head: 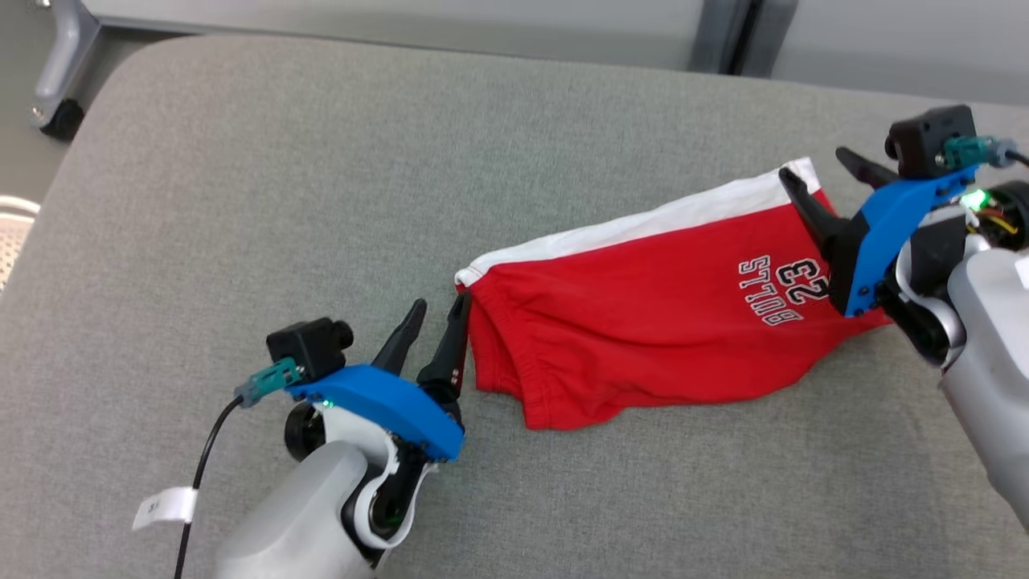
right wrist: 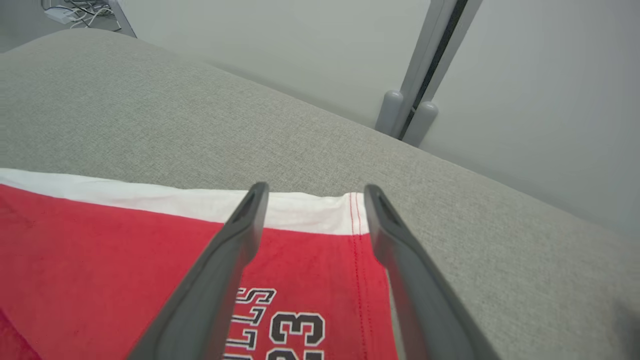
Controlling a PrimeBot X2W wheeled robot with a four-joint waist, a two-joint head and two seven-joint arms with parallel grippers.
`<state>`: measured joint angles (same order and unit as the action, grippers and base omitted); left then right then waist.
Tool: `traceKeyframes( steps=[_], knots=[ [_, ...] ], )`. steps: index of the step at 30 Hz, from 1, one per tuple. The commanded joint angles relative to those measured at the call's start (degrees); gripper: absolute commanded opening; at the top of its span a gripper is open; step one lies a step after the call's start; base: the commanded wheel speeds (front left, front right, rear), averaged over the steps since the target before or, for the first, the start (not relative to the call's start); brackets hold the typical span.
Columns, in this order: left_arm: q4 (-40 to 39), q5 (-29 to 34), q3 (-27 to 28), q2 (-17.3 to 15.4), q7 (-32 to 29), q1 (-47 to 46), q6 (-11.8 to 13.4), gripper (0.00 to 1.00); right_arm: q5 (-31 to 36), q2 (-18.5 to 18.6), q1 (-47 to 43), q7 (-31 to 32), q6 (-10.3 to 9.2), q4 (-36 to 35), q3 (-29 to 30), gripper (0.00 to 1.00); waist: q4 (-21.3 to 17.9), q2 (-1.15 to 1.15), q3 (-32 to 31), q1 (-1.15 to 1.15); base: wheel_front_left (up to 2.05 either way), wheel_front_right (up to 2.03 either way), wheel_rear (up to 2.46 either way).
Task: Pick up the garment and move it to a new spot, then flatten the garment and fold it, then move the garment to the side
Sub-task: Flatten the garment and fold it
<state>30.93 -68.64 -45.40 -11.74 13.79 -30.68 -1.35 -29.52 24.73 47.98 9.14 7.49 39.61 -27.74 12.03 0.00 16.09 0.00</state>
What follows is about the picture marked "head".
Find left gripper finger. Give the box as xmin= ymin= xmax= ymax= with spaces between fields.
xmin=416 ymin=291 xmax=473 ymax=403
xmin=371 ymin=298 xmax=429 ymax=378

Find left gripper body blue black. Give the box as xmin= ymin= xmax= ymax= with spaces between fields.
xmin=285 ymin=364 xmax=468 ymax=464

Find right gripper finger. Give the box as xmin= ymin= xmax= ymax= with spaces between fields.
xmin=778 ymin=166 xmax=854 ymax=259
xmin=834 ymin=146 xmax=901 ymax=191

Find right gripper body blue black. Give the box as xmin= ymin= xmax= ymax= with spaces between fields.
xmin=828 ymin=165 xmax=982 ymax=318

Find red shorts with white stripe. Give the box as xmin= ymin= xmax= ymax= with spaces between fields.
xmin=455 ymin=157 xmax=895 ymax=432

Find grey fabric sofa cushion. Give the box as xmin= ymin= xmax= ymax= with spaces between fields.
xmin=0 ymin=34 xmax=1029 ymax=579

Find white perforated laundry basket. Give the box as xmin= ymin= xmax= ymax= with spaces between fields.
xmin=0 ymin=195 xmax=42 ymax=292

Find black caster wheel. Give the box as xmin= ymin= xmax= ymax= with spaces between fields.
xmin=40 ymin=98 xmax=86 ymax=142

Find right black cable teal plug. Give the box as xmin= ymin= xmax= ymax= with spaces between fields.
xmin=942 ymin=135 xmax=1029 ymax=170

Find black cable teal plug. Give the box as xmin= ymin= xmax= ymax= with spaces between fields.
xmin=942 ymin=135 xmax=1029 ymax=170
xmin=173 ymin=358 xmax=305 ymax=579

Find left black cable teal plug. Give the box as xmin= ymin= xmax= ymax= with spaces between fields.
xmin=173 ymin=358 xmax=305 ymax=579

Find grey partition post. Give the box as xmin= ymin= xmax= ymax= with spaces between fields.
xmin=690 ymin=0 xmax=801 ymax=78

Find white tag on left cable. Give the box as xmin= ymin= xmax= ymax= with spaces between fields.
xmin=133 ymin=487 xmax=199 ymax=532

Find grey metal frame leg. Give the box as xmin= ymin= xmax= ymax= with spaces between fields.
xmin=32 ymin=0 xmax=102 ymax=113

